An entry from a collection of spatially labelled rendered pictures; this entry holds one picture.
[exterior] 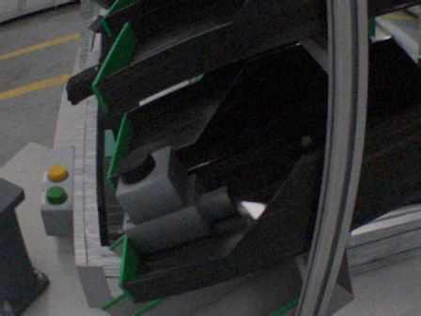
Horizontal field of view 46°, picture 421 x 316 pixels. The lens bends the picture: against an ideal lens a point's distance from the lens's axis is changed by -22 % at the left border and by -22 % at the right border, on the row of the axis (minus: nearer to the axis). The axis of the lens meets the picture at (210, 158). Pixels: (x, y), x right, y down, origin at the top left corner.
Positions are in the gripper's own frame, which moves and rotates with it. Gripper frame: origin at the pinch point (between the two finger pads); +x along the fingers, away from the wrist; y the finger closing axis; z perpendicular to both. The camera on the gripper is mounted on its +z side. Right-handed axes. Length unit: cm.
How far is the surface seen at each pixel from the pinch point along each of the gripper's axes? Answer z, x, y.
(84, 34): 11, 10, -82
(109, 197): 2.5, 12.3, 0.7
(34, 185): 21.3, 23.6, -21.6
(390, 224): -41.4, 12.7, 16.0
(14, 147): 69, 110, -199
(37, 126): 55, 110, -221
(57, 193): 12.3, 12.2, -1.1
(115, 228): 2.0, 12.3, 8.7
